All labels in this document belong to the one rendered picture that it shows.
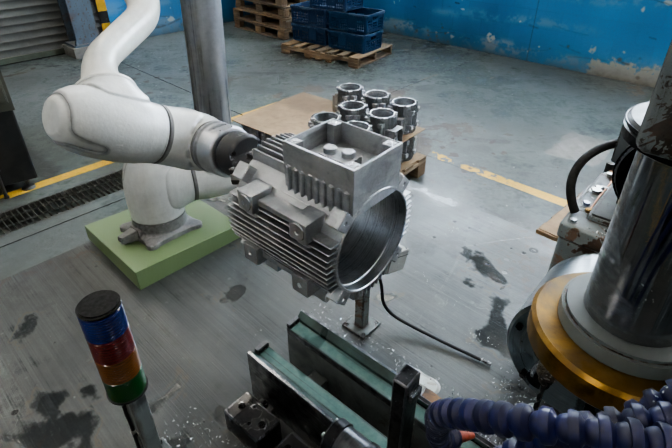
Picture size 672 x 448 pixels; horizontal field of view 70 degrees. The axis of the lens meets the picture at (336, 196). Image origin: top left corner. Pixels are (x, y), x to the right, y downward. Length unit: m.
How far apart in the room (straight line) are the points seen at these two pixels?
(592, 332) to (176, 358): 0.93
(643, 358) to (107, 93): 0.74
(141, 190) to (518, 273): 1.08
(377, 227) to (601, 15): 5.64
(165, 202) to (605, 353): 1.18
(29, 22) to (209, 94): 5.93
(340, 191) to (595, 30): 5.80
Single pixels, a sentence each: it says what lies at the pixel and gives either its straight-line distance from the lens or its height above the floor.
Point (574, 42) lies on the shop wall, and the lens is 6.38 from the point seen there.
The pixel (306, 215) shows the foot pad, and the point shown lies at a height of 1.37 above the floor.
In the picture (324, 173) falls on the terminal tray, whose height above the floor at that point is 1.42.
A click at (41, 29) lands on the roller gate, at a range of 7.27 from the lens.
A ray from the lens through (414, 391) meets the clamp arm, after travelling 0.59.
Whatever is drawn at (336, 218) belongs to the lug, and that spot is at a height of 1.38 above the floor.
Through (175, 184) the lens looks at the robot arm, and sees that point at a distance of 1.43.
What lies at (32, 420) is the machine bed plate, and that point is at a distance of 1.25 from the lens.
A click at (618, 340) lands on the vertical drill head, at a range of 0.54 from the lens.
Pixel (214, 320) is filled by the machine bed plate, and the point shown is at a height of 0.80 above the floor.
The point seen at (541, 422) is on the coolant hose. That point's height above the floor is 1.44.
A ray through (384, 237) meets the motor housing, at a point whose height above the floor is 1.27.
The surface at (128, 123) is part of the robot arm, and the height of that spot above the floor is 1.42.
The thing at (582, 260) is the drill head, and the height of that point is 1.15.
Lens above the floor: 1.71
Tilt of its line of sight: 32 degrees down
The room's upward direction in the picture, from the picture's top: straight up
